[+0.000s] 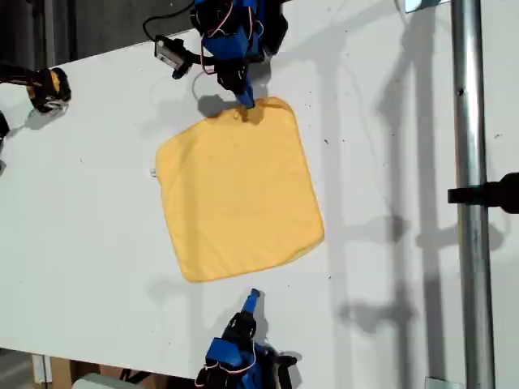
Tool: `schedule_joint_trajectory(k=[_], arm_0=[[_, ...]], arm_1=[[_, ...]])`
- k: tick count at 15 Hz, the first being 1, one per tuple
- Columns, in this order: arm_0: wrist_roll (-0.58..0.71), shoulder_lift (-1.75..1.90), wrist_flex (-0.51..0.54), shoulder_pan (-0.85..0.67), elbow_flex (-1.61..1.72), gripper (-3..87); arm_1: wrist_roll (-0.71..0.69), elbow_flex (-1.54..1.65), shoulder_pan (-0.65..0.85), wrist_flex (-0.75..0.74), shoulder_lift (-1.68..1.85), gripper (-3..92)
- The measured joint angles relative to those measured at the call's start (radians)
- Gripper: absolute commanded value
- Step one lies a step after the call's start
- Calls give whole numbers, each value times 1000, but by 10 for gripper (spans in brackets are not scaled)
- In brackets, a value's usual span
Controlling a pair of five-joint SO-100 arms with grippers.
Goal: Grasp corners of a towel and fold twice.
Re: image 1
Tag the yellow towel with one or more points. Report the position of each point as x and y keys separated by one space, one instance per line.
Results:
x=239 y=190

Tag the brown cardboard box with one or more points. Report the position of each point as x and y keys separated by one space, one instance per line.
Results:
x=61 y=373

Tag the black clamp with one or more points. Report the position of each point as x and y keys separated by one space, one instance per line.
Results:
x=498 y=192

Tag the black camera stalk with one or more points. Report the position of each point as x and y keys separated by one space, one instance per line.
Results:
x=198 y=60

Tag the black camera box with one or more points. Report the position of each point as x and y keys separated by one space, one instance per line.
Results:
x=284 y=364
x=168 y=52

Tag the white table bracket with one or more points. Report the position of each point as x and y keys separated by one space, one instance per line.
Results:
x=40 y=368

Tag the steel post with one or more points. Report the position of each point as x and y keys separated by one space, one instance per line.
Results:
x=470 y=121

